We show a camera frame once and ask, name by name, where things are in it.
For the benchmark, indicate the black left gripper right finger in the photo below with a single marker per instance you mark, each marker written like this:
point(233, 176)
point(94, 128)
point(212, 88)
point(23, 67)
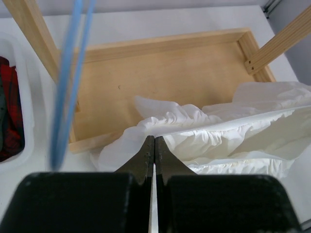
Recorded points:
point(192, 203)

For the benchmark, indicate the white plastic basket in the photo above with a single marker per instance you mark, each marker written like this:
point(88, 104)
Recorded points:
point(11, 49)

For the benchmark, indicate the wooden clothes rack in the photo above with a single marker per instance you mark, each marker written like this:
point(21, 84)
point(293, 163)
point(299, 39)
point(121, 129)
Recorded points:
point(146, 54)

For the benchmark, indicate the white ruffled skirt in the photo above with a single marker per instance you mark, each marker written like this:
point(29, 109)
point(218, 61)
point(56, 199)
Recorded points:
point(265, 128)

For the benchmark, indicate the light blue wire hanger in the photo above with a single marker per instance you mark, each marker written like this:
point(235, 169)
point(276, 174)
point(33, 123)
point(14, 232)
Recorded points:
point(68, 84)

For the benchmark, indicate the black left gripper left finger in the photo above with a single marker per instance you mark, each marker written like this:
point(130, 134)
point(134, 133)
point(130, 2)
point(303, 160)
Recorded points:
point(91, 202)

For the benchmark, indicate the red plaid garment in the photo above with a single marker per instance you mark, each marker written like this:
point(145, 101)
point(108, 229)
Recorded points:
point(12, 139)

